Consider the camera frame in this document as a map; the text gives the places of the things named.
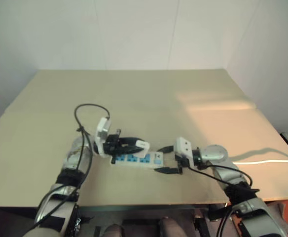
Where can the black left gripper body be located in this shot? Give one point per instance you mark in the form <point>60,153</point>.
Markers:
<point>110,145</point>

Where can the dark metal table frame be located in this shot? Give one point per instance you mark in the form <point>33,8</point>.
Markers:
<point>146,208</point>

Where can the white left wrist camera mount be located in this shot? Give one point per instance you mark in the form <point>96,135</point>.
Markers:
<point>102,128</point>

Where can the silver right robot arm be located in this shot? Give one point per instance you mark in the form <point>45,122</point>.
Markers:
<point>215,153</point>

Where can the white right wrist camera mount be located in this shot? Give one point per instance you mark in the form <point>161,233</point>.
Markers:
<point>183,145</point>

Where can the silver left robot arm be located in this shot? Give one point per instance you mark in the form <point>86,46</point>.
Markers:
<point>72,154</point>

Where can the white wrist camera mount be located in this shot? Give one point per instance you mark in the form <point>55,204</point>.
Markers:
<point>102,128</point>
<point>183,145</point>

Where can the white charger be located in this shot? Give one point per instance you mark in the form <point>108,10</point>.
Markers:
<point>143,144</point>

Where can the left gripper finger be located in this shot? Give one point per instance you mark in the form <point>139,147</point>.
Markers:
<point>130,140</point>
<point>128,150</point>

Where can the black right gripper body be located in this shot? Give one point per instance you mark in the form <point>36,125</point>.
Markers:
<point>181,165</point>

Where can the white power strip blue sockets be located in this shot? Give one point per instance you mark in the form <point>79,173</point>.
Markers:
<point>156,158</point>

